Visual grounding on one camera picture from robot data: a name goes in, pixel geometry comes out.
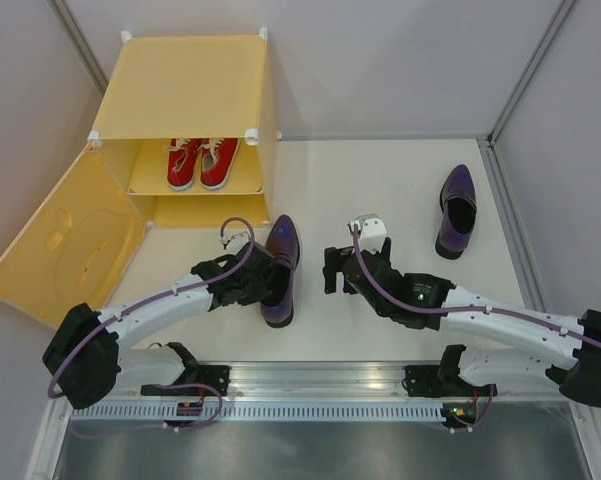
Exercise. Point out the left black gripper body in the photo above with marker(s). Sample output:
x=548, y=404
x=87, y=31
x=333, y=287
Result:
x=254, y=291

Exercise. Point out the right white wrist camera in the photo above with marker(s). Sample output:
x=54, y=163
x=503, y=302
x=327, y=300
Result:
x=370, y=232

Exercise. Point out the purple leather loafer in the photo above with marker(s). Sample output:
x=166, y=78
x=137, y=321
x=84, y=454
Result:
x=283, y=243
x=457, y=200

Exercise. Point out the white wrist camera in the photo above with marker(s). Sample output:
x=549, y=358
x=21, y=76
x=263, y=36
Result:
x=236, y=242
x=370, y=232

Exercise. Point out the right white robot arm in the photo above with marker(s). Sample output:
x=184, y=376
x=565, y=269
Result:
x=555, y=351

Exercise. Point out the aluminium frame post right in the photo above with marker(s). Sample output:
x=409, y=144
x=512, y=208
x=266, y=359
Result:
x=520, y=251

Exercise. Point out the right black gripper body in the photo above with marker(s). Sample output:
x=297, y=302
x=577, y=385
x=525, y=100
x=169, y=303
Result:
x=385, y=251

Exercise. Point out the white slotted cable duct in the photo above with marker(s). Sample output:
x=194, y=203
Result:
x=318, y=411

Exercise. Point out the yellow plastic shoe cabinet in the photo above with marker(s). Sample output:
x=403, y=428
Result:
x=81, y=240

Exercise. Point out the aluminium frame post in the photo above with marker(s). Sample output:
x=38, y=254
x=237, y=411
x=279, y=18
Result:
x=70, y=26
x=520, y=251

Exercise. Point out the red canvas sneaker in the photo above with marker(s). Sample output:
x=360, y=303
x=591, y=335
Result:
x=217, y=157
x=182, y=157

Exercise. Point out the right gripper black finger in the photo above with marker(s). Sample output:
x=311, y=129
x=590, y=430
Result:
x=336, y=257
x=330, y=279

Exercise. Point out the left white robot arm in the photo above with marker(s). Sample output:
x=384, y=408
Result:
x=94, y=352

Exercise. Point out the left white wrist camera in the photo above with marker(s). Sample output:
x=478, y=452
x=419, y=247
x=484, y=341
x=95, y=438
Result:
x=236, y=242

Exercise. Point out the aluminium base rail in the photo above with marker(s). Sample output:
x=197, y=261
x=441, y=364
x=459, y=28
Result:
x=320, y=380

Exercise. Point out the aluminium frame post left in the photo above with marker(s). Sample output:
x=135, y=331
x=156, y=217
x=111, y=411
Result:
x=70, y=26

